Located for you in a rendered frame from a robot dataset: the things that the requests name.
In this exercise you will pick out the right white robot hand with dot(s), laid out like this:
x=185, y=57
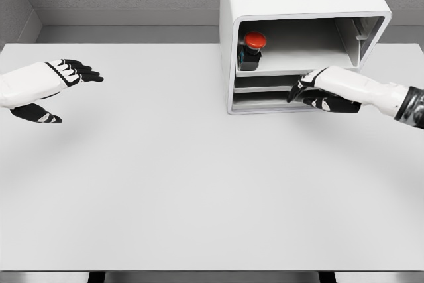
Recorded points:
x=331, y=82

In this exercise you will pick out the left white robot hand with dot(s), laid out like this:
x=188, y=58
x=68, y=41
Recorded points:
x=39, y=77

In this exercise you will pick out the red button load switch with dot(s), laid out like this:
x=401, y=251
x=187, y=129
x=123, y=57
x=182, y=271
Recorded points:
x=251, y=51

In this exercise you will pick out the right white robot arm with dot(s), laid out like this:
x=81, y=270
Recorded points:
x=394, y=95

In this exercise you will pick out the white cabinet drawer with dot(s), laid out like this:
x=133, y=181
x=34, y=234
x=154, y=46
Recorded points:
x=261, y=101
x=265, y=83

